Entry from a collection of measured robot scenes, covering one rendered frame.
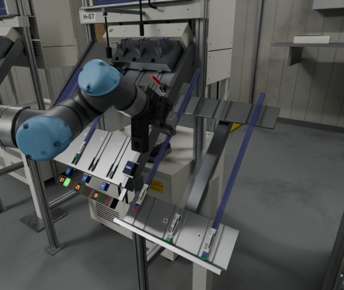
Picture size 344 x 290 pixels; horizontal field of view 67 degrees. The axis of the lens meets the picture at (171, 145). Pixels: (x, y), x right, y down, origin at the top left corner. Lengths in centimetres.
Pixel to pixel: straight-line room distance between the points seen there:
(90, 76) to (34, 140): 17
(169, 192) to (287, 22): 325
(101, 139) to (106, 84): 67
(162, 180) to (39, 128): 93
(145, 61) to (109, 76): 70
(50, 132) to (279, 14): 389
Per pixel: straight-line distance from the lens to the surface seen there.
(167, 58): 118
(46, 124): 47
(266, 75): 422
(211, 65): 144
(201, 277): 112
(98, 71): 55
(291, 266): 181
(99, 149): 118
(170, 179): 129
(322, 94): 409
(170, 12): 131
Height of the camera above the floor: 125
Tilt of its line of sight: 23 degrees down
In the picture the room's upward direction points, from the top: 1 degrees counter-clockwise
